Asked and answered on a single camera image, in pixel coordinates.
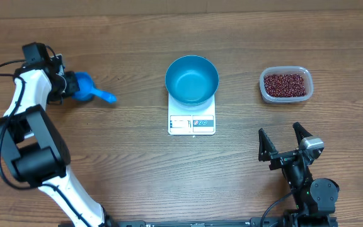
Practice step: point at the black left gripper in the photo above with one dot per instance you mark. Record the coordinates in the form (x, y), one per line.
(74, 86)

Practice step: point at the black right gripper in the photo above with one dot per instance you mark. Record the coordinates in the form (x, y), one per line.
(266, 152)

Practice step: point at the blue plastic measuring scoop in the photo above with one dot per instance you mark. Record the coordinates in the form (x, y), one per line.
(87, 89)

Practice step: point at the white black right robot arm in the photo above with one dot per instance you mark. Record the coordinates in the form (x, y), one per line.
(314, 198)

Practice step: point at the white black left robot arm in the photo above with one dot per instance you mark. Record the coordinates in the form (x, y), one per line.
(33, 154)

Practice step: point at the white digital kitchen scale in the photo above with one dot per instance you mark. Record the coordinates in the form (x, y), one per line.
(197, 120)

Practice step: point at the teal metal bowl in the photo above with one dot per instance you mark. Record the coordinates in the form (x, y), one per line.
(192, 80)

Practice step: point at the clear container of red beans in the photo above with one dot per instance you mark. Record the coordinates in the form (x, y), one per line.
(286, 84)

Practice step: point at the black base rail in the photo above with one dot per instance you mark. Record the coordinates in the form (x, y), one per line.
(253, 222)

